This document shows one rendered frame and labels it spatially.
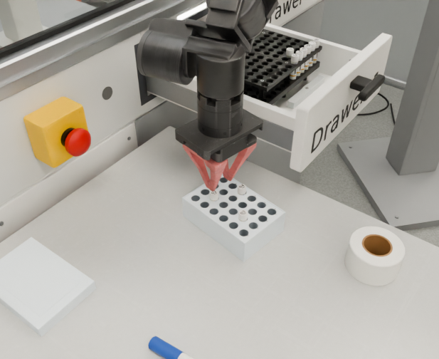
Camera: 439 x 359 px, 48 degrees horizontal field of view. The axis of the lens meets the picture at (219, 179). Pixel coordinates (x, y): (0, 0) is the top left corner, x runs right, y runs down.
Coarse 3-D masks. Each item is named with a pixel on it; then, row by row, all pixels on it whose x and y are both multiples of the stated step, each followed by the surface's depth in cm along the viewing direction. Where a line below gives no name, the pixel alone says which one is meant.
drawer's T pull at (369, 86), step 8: (352, 80) 74; (360, 80) 74; (368, 80) 74; (376, 80) 74; (352, 88) 74; (360, 88) 73; (368, 88) 72; (376, 88) 74; (360, 96) 71; (368, 96) 72
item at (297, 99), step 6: (318, 78) 87; (324, 78) 88; (312, 84) 86; (318, 84) 86; (300, 90) 84; (306, 90) 84; (312, 90) 85; (294, 96) 83; (300, 96) 83; (306, 96) 84; (288, 102) 82; (294, 102) 81; (300, 102) 83
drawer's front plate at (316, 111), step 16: (368, 48) 78; (384, 48) 81; (352, 64) 74; (368, 64) 78; (384, 64) 85; (336, 80) 70; (320, 96) 67; (336, 96) 71; (352, 96) 78; (304, 112) 65; (320, 112) 69; (336, 112) 74; (352, 112) 81; (304, 128) 67; (304, 144) 68; (320, 144) 74; (304, 160) 71
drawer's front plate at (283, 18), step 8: (280, 0) 107; (288, 0) 110; (304, 0) 116; (312, 0) 120; (296, 8) 114; (304, 8) 118; (272, 16) 107; (280, 16) 110; (288, 16) 113; (272, 24) 108
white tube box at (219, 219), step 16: (192, 192) 72; (208, 192) 73; (224, 192) 73; (192, 208) 70; (208, 208) 69; (224, 208) 69; (240, 208) 69; (256, 208) 69; (272, 208) 69; (208, 224) 69; (224, 224) 67; (240, 224) 67; (256, 224) 67; (272, 224) 68; (224, 240) 68; (240, 240) 65; (256, 240) 66; (240, 256) 67
